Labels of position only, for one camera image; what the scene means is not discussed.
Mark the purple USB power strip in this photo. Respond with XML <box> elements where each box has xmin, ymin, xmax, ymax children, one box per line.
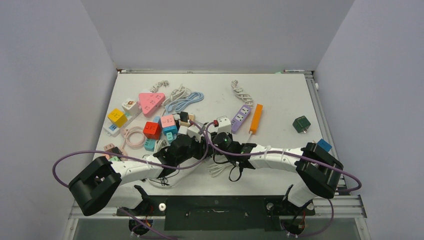
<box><xmin>230</xmin><ymin>104</ymin><xmax>252</xmax><ymax>134</ymax></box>

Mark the white power strip cord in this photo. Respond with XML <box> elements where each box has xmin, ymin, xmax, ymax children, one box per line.
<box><xmin>206</xmin><ymin>132</ymin><xmax>254</xmax><ymax>178</ymax></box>

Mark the orange power strip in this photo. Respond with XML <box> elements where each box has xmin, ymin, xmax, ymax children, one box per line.
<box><xmin>249</xmin><ymin>104</ymin><xmax>263</xmax><ymax>135</ymax></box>

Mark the green cube socket adapter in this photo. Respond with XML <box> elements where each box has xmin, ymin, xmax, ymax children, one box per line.
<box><xmin>292</xmin><ymin>115</ymin><xmax>311</xmax><ymax>134</ymax></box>

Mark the blue cube socket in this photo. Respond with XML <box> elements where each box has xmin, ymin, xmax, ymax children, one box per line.
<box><xmin>317</xmin><ymin>139</ymin><xmax>333</xmax><ymax>152</ymax></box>

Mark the white USB power strip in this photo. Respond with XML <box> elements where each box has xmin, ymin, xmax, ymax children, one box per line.
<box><xmin>145</xmin><ymin>163</ymin><xmax>202</xmax><ymax>189</ymax></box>

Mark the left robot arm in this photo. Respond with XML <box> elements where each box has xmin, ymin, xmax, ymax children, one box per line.
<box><xmin>68</xmin><ymin>135</ymin><xmax>212</xmax><ymax>216</ymax></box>

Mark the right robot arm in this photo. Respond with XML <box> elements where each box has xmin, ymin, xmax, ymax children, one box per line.
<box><xmin>211</xmin><ymin>132</ymin><xmax>344</xmax><ymax>214</ymax></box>

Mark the white plug adapter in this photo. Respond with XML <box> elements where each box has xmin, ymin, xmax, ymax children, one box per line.
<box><xmin>177</xmin><ymin>125</ymin><xmax>188</xmax><ymax>135</ymax></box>

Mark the beige cube socket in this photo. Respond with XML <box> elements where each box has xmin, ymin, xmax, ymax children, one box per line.
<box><xmin>179</xmin><ymin>111</ymin><xmax>195</xmax><ymax>127</ymax></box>

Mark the pink cube socket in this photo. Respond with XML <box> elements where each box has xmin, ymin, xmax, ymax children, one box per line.
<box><xmin>160</xmin><ymin>114</ymin><xmax>176</xmax><ymax>128</ymax></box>

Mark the teal cube socket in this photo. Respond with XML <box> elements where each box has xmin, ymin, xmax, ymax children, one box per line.
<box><xmin>144</xmin><ymin>138</ymin><xmax>156</xmax><ymax>152</ymax></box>

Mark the red cube socket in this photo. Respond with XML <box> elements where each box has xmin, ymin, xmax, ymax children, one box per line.
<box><xmin>143</xmin><ymin>121</ymin><xmax>162</xmax><ymax>140</ymax></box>

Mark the white picture cube socket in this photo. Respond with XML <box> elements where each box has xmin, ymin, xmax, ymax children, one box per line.
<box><xmin>121</xmin><ymin>98</ymin><xmax>141</xmax><ymax>116</ymax></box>

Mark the yellow cube socket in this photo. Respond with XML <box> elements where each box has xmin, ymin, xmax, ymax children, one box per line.
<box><xmin>107</xmin><ymin>108</ymin><xmax>128</xmax><ymax>128</ymax></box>

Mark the pink round socket base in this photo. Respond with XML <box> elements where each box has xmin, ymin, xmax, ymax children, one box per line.
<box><xmin>103</xmin><ymin>143</ymin><xmax>128</xmax><ymax>162</ymax></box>

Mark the pink triangular power strip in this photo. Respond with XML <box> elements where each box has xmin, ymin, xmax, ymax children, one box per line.
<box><xmin>138</xmin><ymin>92</ymin><xmax>166</xmax><ymax>118</ymax></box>

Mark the white flat power strip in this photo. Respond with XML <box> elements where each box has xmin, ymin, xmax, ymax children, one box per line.
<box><xmin>102</xmin><ymin>114</ymin><xmax>139</xmax><ymax>137</ymax></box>

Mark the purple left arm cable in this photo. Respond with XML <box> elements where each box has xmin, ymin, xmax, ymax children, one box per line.
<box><xmin>52</xmin><ymin>120</ymin><xmax>210</xmax><ymax>240</ymax></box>

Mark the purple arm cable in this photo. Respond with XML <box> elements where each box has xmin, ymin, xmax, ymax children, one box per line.
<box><xmin>204</xmin><ymin>122</ymin><xmax>363</xmax><ymax>239</ymax></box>
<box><xmin>52</xmin><ymin>120</ymin><xmax>210</xmax><ymax>240</ymax></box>

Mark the pink coiled cable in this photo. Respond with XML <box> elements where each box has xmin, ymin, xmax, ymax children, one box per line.
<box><xmin>120</xmin><ymin>126</ymin><xmax>148</xmax><ymax>150</ymax></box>

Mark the white coiled cable with plug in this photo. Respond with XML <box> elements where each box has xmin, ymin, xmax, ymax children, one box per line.
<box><xmin>230</xmin><ymin>79</ymin><xmax>255</xmax><ymax>108</ymax></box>

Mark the light blue cable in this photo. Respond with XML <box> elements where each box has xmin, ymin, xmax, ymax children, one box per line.
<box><xmin>164</xmin><ymin>91</ymin><xmax>205</xmax><ymax>115</ymax></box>

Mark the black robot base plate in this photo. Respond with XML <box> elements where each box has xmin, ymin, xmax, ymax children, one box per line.
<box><xmin>127</xmin><ymin>195</ymin><xmax>316</xmax><ymax>231</ymax></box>

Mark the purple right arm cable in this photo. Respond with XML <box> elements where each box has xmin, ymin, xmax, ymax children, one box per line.
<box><xmin>204</xmin><ymin>122</ymin><xmax>363</xmax><ymax>239</ymax></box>

